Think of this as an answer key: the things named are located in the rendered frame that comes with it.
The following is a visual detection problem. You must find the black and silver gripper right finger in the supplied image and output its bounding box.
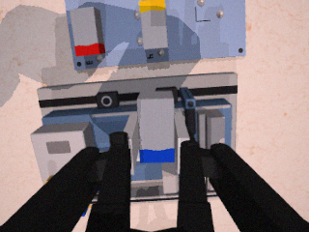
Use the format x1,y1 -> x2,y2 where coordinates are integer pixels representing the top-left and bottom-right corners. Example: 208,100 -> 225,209
174,111 -> 309,232

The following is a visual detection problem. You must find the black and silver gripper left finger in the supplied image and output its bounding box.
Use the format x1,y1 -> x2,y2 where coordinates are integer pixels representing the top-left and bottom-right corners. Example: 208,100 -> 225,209
0,113 -> 139,232

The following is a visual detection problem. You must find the white block with yellow end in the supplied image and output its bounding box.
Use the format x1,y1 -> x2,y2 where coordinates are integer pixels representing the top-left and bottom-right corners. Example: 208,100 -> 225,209
139,0 -> 168,49

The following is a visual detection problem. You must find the grey block with blue end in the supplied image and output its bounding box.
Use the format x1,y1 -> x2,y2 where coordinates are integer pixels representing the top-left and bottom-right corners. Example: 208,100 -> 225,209
137,91 -> 175,163

